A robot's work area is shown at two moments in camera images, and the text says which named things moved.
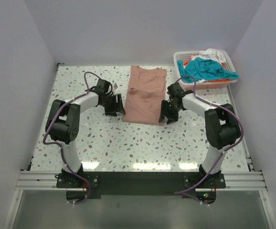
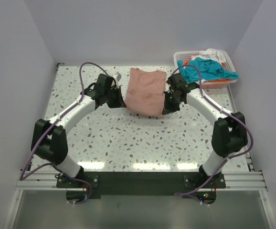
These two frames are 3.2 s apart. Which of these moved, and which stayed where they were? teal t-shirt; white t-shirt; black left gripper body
Moved: black left gripper body
Stayed: teal t-shirt; white t-shirt
